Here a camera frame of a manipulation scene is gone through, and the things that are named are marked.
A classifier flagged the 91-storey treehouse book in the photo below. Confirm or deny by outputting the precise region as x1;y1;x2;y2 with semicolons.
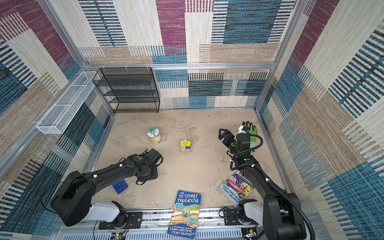
168;190;202;240

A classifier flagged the black wire shelf rack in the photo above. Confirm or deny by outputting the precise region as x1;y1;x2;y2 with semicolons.
93;67;161;114

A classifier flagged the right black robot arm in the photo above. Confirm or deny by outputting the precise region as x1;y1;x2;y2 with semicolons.
218;126;316;240

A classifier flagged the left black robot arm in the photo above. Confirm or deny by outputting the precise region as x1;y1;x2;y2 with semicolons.
50;149;164;229

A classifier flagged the purple treehouse book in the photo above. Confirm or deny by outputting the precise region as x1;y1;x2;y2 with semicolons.
220;171;254;206

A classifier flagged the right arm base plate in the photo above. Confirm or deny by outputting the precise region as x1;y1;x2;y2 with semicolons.
219;208;244;226

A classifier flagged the green black work glove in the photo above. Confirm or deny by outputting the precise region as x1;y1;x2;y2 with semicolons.
243;121;258;144

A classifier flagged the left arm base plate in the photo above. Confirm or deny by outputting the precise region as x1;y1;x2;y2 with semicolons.
98;212;143;230

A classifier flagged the round sunflower label jar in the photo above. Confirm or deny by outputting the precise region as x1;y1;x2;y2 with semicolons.
147;128;162;145

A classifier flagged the blue box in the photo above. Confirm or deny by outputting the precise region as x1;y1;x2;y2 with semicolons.
112;180;129;194

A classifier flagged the yellow wood block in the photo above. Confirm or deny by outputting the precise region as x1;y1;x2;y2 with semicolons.
180;140;191;147

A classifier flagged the white wire mesh basket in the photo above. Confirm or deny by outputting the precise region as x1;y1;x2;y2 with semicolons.
37;72;96;135

